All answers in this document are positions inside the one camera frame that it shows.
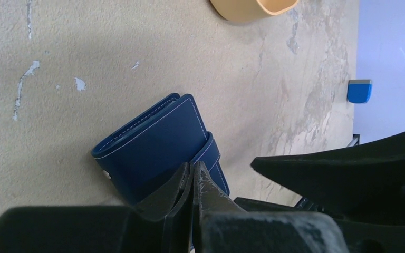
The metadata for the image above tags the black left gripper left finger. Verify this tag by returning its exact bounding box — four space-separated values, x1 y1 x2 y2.
0 163 193 252

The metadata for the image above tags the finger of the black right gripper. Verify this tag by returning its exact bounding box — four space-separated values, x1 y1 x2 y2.
251 132 405 213

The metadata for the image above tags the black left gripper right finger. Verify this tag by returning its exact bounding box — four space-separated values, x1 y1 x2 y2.
192 162 349 252

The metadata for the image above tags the blue leather card holder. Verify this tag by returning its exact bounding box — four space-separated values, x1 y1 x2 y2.
91 93 230 206

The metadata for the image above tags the blue stapler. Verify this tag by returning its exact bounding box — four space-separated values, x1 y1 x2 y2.
347 79 373 104

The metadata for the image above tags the tan oval plastic tray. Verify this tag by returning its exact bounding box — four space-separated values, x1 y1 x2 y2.
210 0 299 23

